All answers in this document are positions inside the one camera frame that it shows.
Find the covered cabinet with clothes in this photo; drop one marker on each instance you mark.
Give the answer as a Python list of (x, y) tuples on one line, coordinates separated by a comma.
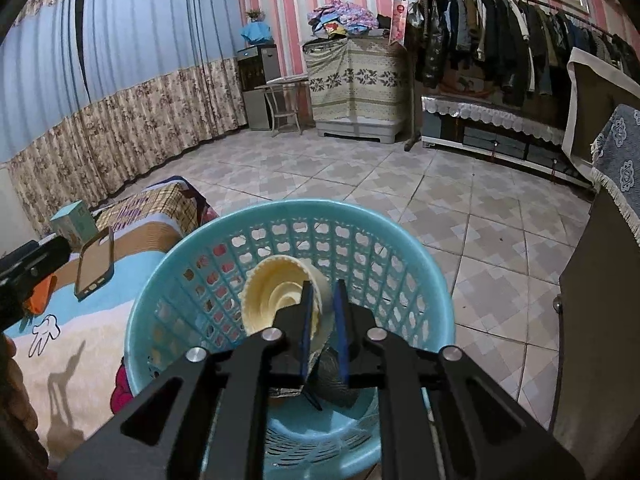
[(355, 85)]

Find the grey water dispenser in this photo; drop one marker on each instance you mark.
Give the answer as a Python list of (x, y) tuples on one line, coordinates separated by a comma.
[(260, 90)]

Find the pink hanging bag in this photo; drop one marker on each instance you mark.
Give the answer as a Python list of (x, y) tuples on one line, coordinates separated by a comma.
[(398, 20)]

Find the grey patterned fringed cloth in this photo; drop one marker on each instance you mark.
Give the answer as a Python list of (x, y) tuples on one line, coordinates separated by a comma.
[(620, 160)]

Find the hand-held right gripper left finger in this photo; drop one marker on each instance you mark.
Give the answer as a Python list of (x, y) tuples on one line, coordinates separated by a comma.
[(305, 350)]

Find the small folding table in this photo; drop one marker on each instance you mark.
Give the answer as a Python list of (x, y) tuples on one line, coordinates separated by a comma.
[(285, 81)]

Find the low dark cabinet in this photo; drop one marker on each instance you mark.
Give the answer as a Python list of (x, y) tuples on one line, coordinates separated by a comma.
[(500, 149)]

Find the row of hanging clothes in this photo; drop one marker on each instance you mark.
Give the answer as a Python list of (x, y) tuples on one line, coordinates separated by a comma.
[(500, 40)]

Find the person's left forearm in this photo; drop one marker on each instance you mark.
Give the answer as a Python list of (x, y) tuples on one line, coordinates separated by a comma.
[(15, 400)]

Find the small potted plant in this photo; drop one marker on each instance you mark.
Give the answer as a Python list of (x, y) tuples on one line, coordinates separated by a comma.
[(255, 15)]

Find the pile of clothes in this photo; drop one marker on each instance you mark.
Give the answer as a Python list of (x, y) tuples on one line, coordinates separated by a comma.
[(340, 20)]

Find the light blue plastic basket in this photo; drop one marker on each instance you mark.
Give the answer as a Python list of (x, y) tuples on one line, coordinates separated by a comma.
[(310, 440)]

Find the blue floral curtain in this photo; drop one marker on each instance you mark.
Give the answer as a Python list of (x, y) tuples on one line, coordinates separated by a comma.
[(165, 35), (40, 85)]

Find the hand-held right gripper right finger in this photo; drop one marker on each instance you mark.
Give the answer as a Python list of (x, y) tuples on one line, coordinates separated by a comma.
[(342, 350)]

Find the dark wooden furniture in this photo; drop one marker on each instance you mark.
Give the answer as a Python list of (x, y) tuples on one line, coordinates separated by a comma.
[(600, 335)]

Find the brown phone case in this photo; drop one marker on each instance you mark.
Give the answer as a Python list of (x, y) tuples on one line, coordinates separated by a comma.
[(95, 265)]

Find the teal cardboard box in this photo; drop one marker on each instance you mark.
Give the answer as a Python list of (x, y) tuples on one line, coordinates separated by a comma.
[(75, 225)]

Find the white lace cloth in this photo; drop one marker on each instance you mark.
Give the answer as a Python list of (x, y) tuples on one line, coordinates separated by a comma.
[(475, 110)]

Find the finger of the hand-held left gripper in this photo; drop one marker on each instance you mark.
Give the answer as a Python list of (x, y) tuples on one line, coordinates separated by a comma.
[(40, 260)]

